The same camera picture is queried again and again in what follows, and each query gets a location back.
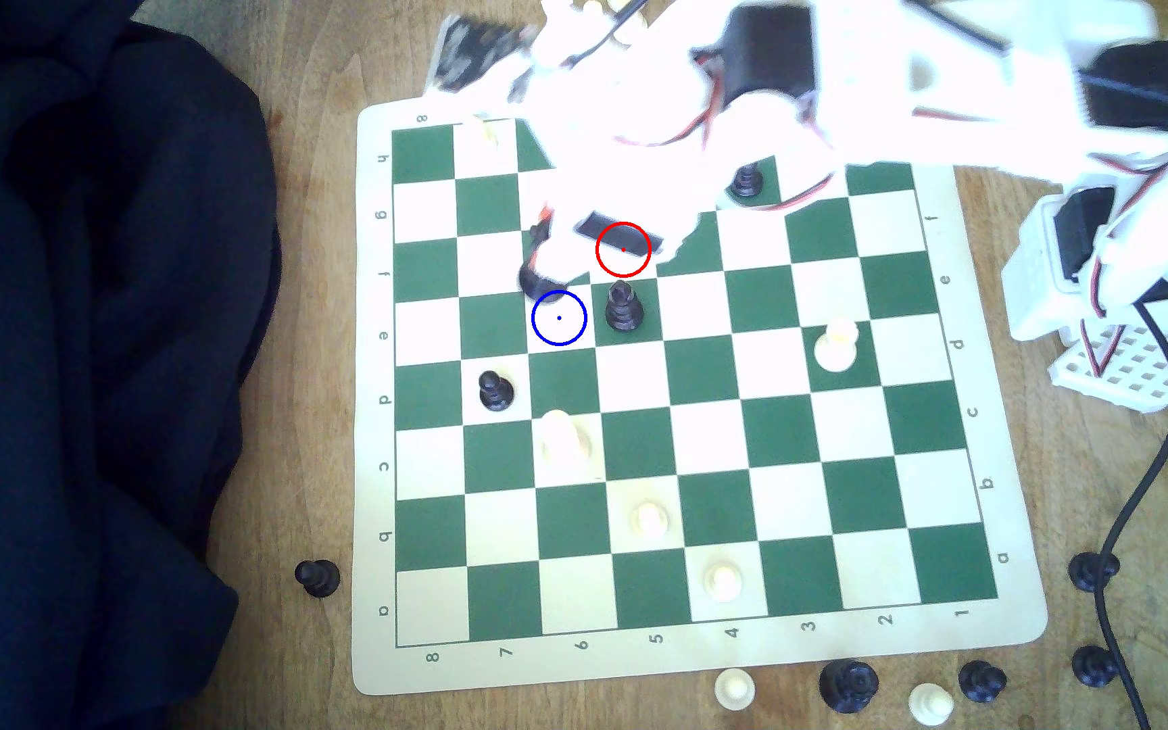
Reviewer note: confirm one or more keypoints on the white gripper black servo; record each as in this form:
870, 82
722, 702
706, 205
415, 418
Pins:
619, 241

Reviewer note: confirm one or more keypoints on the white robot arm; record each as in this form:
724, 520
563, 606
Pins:
1000, 112

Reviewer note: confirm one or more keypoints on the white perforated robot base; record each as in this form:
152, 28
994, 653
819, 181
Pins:
1116, 370

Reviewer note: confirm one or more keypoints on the black chess pawn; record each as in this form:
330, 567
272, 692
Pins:
1094, 666
496, 392
981, 681
318, 579
625, 309
746, 185
1089, 572

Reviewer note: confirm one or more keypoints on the black chess knight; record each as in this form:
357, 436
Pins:
541, 279

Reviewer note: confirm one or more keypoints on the white chess pawn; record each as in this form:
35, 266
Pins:
650, 519
835, 348
931, 705
488, 130
722, 580
734, 690

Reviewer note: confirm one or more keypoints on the green white chess board mat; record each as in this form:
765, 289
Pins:
706, 370

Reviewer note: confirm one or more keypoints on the tall white chess piece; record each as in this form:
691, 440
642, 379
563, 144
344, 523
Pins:
566, 441

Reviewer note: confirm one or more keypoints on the large black chess piece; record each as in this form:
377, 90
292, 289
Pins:
849, 687

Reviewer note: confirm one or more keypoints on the dark navy cloth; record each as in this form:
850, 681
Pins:
87, 355

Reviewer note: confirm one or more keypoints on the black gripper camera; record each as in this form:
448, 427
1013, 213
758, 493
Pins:
472, 51

